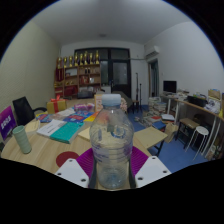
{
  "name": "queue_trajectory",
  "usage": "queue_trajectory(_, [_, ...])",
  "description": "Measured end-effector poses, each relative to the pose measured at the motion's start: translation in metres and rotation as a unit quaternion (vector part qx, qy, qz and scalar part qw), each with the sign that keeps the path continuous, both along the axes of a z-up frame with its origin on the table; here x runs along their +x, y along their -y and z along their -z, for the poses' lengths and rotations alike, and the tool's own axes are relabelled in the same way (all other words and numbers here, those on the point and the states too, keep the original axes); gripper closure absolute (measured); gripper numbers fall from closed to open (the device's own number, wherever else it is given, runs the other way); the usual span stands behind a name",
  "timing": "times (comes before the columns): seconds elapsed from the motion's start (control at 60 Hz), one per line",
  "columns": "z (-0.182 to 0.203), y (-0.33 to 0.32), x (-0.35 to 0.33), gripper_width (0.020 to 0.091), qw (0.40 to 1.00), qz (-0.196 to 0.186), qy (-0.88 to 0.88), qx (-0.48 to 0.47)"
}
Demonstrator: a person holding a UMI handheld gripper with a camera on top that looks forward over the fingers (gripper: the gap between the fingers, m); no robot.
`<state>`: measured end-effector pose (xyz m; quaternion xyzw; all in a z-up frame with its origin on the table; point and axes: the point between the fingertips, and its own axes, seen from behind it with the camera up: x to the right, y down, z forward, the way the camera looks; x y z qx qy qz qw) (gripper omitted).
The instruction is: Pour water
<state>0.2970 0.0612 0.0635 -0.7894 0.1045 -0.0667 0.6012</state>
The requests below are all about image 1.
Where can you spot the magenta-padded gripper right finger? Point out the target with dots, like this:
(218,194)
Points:
(151,171)

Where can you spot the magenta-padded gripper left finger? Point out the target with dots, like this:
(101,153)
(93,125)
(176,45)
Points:
(71,173)

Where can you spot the clear plastic water bottle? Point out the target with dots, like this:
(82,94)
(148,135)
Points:
(111,143)

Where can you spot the flat round red coaster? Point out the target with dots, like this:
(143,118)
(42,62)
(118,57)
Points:
(65,158)

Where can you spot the large pale yellow envelope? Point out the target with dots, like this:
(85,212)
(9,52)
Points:
(150,136)

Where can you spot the teal book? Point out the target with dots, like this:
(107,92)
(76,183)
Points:
(66,132)

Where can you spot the white booklet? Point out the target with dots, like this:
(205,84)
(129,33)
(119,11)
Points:
(50,127)

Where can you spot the blue printed book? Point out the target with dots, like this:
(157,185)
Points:
(76,118)

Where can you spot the orange red book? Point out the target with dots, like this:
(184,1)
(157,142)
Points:
(90,117)

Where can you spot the pale green ribbed cup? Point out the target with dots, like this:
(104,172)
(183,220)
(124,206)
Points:
(22,140)

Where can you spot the dark wooden stool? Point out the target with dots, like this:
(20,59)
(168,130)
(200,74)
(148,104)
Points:
(188,122)

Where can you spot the small pale yellow envelope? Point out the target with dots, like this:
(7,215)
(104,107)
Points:
(32,126)

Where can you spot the white round stool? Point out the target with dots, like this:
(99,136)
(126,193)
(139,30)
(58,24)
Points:
(201,131)

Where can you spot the pile of books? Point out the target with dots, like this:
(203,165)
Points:
(156,106)

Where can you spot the pink packet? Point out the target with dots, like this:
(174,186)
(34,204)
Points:
(83,107)

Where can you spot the yellow gift box red ribbon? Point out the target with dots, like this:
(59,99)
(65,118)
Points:
(56,106)

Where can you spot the pink flowers in white pot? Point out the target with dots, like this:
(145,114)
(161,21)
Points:
(123,105)

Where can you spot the upright orange white card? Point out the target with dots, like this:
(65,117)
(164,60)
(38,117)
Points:
(98,103)

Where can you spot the wooden side desk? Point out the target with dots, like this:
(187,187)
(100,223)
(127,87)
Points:
(196,108)

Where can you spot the grey armchair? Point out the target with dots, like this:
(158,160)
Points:
(127,96)

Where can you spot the black office chair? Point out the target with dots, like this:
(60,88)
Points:
(23,110)

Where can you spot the purple sign board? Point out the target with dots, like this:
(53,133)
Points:
(6,121)

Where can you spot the black tripod stand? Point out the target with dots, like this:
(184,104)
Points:
(137,86)

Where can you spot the black computer monitor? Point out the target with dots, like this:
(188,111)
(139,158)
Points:
(169,86)

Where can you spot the wooden shelf unit with trophies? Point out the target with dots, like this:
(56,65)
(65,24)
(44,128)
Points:
(76,80)

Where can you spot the dark glass double door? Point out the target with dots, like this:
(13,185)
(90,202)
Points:
(120,73)

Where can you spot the white wall air conditioner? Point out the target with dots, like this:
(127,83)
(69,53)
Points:
(152,52)

